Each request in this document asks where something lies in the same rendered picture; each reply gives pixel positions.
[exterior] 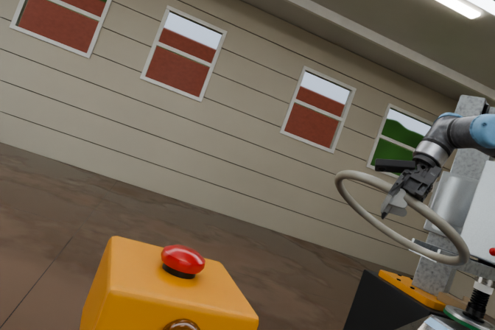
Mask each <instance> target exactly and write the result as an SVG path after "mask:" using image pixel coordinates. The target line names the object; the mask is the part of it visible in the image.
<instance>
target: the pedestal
mask: <svg viewBox="0 0 495 330"><path fill-rule="evenodd" d="M428 315H436V316H439V317H443V318H446V319H449V320H453V319H451V318H450V317H448V316H447V315H446V314H445V313H444V312H442V311H439V310H436V309H432V308H430V307H428V306H425V305H424V304H422V303H421V302H419V301H417V300H416V299H414V298H413V297H411V296H410V295H408V294H407V293H405V292H403V291H402V290H400V289H399V288H397V287H395V286H394V285H392V284H391V283H389V282H388V281H386V280H384V279H383V278H381V277H380V276H379V274H378V273H375V272H373V271H370V270H364V271H363V274H362V277H361V279H360V282H359V286H358V288H357V292H356V294H355V296H354V300H353V303H352V305H351V308H350V311H349V313H348V317H347V320H346V322H345V325H344V328H343V330H395V329H398V328H400V327H402V326H405V325H407V324H409V323H412V322H414V321H417V320H419V319H421V318H423V317H426V316H428Z"/></svg>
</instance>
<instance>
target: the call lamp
mask: <svg viewBox="0 0 495 330"><path fill-rule="evenodd" d="M162 330H200V328H199V326H198V325H197V324H196V323H195V322H194V321H192V320H189V319H185V318H184V319H177V320H173V321H172V322H170V323H169V324H167V325H166V326H165V327H164V328H163V329H162Z"/></svg>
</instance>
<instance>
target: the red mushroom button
mask: <svg viewBox="0 0 495 330"><path fill-rule="evenodd" d="M161 260H162V262H163V263H164V264H166V265H167V266H169V267H171V268H172V269H174V270H177V271H180V272H183V273H189V274H198V273H200V272H201V271H202V270H203V269H204V268H205V262H206V260H205V259H204V258H203V257H202V256H201V255H200V254H199V253H198V252H197V251H196V250H194V249H192V248H190V247H187V246H184V245H169V246H166V247H164V249H163V250H162V252H161Z"/></svg>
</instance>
